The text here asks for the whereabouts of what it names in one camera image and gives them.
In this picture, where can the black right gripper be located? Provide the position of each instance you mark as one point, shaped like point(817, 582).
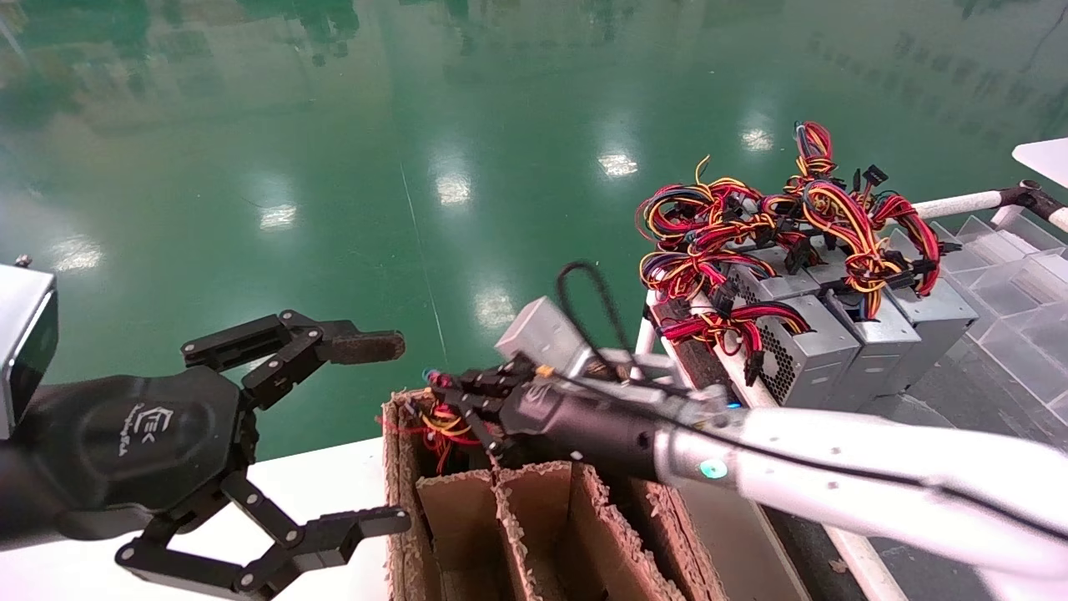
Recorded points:
point(584, 426)

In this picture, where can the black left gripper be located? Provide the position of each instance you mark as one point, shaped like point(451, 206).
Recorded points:
point(138, 434)

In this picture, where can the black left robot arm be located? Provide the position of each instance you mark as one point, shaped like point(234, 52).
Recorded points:
point(10, 501)

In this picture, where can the brown cardboard divider box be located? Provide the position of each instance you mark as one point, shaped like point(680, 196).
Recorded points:
point(534, 534)

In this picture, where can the grey metal power supply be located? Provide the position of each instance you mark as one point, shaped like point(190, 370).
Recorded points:
point(818, 367)
point(876, 351)
point(939, 321)

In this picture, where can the white horizontal pipe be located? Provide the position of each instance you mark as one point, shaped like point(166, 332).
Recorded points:
point(959, 203)

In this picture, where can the clear acrylic bin organizer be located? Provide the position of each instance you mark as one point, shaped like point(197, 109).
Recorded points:
point(1018, 284)

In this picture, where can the black pipe joint clamp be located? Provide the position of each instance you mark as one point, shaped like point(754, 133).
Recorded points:
point(1030, 196)

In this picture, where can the white table board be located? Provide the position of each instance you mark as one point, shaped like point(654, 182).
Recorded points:
point(1047, 159)

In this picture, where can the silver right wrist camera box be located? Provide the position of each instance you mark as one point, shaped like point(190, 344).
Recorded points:
point(542, 334)

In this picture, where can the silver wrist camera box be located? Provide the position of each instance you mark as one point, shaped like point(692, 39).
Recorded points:
point(25, 342)
point(542, 334)

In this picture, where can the short white pipe post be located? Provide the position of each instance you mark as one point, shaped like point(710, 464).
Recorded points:
point(644, 334)

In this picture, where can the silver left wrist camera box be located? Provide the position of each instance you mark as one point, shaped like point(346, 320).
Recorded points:
point(25, 342)

